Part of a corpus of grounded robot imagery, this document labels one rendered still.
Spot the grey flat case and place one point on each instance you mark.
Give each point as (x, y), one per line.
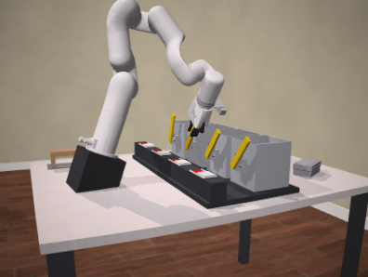
(306, 167)

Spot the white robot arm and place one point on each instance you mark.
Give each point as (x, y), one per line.
(123, 86)

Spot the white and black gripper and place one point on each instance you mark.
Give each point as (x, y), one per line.
(199, 118)

